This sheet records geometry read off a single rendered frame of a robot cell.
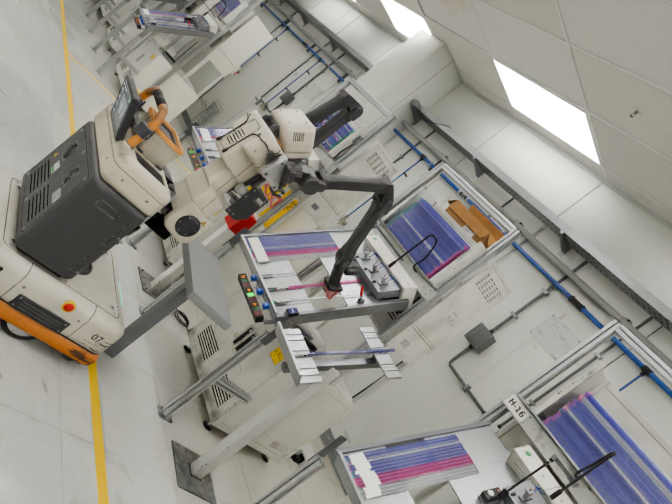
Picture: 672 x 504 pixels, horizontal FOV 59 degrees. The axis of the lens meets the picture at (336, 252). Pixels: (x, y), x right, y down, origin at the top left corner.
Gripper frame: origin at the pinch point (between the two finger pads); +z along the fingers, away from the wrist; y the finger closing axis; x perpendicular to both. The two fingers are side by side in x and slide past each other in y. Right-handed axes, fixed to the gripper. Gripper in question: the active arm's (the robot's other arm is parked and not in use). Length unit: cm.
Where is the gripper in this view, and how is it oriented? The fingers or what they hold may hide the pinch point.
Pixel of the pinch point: (329, 297)
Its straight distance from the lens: 294.2
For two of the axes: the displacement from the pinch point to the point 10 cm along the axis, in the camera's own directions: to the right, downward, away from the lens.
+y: -3.5, -5.9, 7.2
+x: -9.0, 0.0, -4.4
